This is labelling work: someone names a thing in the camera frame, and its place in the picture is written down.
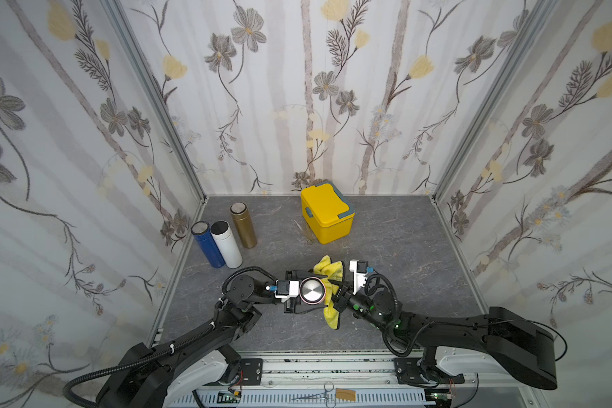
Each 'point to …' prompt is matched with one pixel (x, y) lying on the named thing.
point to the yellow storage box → (326, 213)
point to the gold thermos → (244, 223)
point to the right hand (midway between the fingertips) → (324, 285)
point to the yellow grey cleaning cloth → (334, 270)
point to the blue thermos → (202, 231)
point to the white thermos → (227, 244)
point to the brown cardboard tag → (345, 394)
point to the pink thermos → (312, 291)
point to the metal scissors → (330, 402)
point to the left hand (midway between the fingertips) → (325, 291)
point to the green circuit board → (228, 397)
